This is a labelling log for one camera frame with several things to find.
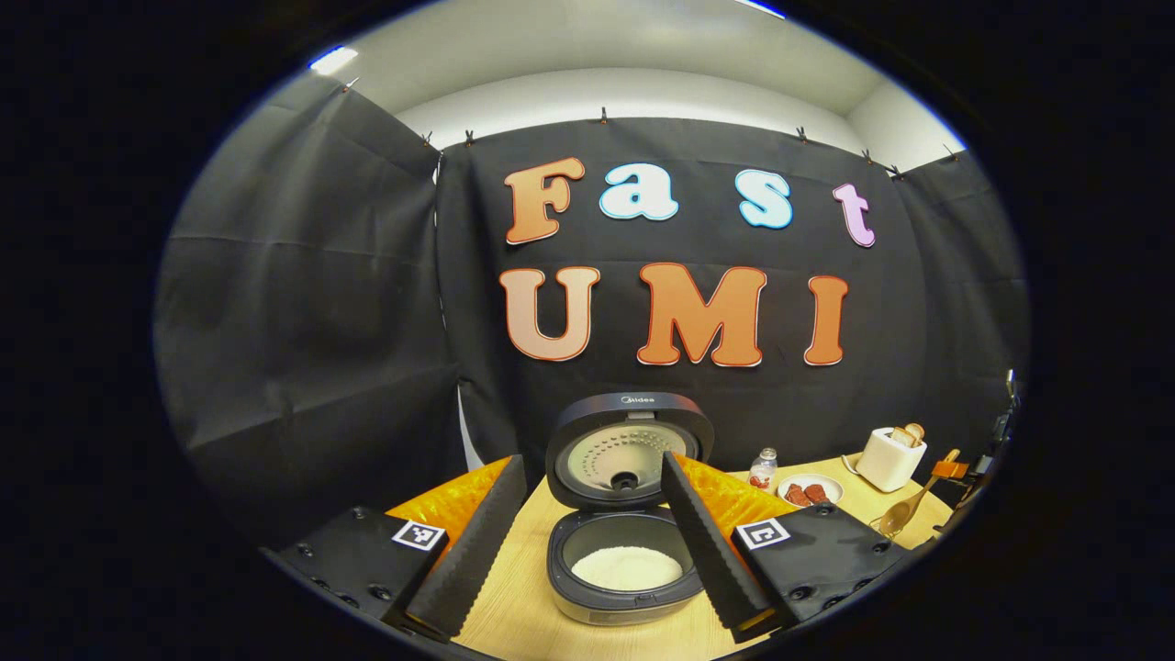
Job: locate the wooden spoon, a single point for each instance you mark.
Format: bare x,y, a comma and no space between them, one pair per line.
895,519

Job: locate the ceiling light strip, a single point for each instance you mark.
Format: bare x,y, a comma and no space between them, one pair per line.
332,61

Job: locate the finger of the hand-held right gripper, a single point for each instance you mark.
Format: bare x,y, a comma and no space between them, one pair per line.
951,470

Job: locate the small clear plastic bottle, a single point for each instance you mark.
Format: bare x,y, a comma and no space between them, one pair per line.
762,473

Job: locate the row of small cloth clips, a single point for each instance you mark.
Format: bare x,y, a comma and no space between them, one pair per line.
603,117

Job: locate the toasted bread slice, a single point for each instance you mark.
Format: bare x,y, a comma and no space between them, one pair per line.
916,432
901,437

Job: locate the white round plate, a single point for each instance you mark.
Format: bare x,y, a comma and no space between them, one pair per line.
826,500

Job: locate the white toaster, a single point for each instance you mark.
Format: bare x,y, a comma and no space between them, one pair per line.
886,464

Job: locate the black backdrop cloth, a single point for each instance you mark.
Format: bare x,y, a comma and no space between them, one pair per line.
303,321

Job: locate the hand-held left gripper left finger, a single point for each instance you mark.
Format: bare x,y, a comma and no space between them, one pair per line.
477,551

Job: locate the red meat piece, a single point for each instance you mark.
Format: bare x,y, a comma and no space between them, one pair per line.
817,493
797,495

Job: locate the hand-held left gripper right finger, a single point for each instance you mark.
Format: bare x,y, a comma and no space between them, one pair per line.
707,551

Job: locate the black rice cooker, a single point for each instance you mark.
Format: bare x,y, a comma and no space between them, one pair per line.
587,413

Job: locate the white rice heap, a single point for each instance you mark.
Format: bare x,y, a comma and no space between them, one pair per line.
629,569

